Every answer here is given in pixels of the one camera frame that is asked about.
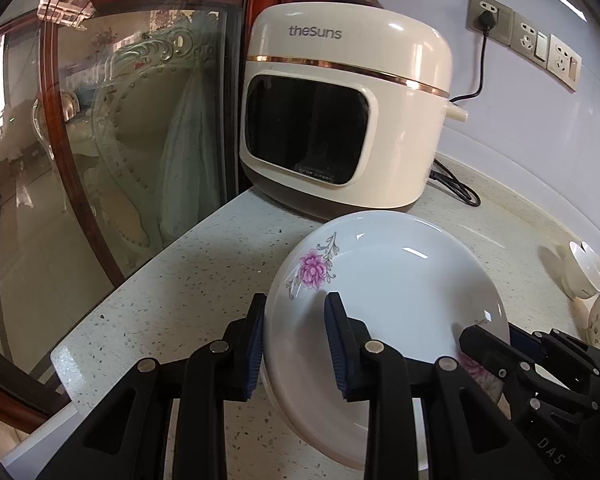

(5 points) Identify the cream rice cooker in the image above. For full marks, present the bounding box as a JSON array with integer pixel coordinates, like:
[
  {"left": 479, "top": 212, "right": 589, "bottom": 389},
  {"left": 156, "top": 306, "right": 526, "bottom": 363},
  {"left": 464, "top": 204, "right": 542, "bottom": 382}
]
[{"left": 238, "top": 0, "right": 468, "bottom": 221}]

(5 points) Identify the grey wall socket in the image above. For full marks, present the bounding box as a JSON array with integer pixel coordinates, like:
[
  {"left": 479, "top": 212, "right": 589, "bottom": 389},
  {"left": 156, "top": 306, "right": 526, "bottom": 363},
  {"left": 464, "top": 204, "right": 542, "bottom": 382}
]
[
  {"left": 467, "top": 0, "right": 514, "bottom": 46},
  {"left": 546, "top": 34, "right": 582, "bottom": 93},
  {"left": 510, "top": 11, "right": 552, "bottom": 68}
]

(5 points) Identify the glass door with wooden trim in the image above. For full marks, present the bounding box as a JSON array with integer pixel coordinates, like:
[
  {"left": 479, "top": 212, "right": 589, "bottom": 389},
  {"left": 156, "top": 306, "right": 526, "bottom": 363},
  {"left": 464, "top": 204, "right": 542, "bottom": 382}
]
[{"left": 0, "top": 0, "right": 251, "bottom": 436}]

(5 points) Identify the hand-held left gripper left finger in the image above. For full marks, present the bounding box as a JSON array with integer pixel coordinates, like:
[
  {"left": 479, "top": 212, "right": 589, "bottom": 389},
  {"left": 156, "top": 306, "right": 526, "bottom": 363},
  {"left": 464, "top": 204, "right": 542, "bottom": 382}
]
[{"left": 35, "top": 292, "right": 268, "bottom": 480}]

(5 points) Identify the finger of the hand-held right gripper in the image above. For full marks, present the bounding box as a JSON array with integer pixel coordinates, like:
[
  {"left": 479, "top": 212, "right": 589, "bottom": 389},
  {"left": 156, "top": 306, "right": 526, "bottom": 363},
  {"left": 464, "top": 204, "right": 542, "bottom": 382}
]
[
  {"left": 459, "top": 324, "right": 538, "bottom": 413},
  {"left": 508, "top": 324, "right": 600, "bottom": 397}
]

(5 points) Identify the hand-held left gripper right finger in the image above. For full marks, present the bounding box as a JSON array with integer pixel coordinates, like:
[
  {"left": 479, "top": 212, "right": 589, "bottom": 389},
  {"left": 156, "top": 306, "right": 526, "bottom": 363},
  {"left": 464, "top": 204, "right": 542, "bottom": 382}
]
[{"left": 324, "top": 291, "right": 518, "bottom": 480}]

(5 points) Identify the large white floral plate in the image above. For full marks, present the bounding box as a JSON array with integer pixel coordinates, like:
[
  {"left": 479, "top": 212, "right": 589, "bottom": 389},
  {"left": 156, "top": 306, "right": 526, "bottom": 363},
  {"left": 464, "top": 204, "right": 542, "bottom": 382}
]
[{"left": 260, "top": 211, "right": 512, "bottom": 472}]

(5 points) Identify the black power cable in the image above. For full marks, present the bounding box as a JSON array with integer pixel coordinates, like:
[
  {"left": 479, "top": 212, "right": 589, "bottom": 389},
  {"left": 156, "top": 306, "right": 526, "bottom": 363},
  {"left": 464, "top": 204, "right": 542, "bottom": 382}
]
[{"left": 427, "top": 7, "right": 499, "bottom": 208}]

